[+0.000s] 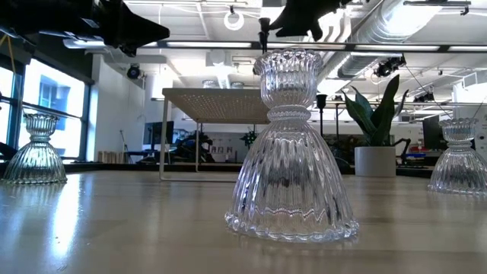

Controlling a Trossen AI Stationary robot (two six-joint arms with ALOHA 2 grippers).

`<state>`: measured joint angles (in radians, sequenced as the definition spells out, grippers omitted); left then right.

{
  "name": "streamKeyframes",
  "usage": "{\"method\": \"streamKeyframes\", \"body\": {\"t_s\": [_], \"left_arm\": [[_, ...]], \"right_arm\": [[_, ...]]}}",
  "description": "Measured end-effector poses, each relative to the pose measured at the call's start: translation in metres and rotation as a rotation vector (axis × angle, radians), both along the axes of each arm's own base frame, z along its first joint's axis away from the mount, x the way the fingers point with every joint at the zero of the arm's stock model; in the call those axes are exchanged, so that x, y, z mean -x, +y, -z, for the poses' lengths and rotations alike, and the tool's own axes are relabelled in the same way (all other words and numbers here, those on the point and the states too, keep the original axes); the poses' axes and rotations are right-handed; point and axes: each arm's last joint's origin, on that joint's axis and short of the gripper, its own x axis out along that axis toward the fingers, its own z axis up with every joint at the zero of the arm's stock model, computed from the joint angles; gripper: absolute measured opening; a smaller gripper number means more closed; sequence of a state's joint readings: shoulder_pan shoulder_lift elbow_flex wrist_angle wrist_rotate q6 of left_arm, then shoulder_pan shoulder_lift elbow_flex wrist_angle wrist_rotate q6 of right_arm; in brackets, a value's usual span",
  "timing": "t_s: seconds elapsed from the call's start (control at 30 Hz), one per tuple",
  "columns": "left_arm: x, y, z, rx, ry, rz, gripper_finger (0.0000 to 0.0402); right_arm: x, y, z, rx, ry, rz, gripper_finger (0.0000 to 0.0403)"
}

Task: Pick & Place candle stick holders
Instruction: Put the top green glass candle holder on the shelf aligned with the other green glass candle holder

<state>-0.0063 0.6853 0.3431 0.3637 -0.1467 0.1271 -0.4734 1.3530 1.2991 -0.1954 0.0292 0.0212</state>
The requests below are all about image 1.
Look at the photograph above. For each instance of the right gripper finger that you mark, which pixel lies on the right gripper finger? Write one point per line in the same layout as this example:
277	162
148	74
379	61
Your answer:
291	27
295	9

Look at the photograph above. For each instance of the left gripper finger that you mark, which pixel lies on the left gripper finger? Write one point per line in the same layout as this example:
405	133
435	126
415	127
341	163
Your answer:
141	40
137	21

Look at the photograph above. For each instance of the clear glass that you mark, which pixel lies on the clear glass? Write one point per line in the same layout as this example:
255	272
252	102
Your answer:
236	85

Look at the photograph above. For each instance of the clear glass candle holder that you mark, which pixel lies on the clear glass candle holder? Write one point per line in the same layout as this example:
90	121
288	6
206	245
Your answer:
209	84
458	167
291	171

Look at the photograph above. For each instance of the green glass candle holder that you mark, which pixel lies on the green glass candle holder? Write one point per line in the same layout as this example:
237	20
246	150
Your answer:
36	160

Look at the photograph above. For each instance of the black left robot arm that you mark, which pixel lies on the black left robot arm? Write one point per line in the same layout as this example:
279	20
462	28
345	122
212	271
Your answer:
57	15

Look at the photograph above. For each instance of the black ceiling spot lamp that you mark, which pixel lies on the black ceiling spot lamp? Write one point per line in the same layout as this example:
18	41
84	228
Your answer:
134	72

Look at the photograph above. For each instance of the white ceiling light bar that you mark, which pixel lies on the white ceiling light bar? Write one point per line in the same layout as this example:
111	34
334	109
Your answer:
468	48
395	48
209	44

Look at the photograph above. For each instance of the black ceiling track lights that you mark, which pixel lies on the black ceiling track lights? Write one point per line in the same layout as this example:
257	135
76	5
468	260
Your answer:
388	67

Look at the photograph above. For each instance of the black computer monitor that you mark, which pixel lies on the black computer monitor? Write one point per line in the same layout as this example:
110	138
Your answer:
160	133
433	133

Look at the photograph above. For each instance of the white perforated metal shelf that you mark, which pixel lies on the white perforated metal shelf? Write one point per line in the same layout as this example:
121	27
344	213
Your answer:
217	106

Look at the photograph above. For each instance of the large office window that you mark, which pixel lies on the large office window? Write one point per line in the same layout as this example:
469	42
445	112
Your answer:
57	114

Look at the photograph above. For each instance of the dark office chair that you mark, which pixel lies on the dark office chair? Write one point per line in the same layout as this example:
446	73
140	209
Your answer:
192	146

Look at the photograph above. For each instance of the snake plant in white pot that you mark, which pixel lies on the snake plant in white pot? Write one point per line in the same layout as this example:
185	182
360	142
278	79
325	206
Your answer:
374	161

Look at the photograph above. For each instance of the silver ventilation duct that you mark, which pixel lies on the silver ventilation duct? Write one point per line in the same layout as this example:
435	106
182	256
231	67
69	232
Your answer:
380	34

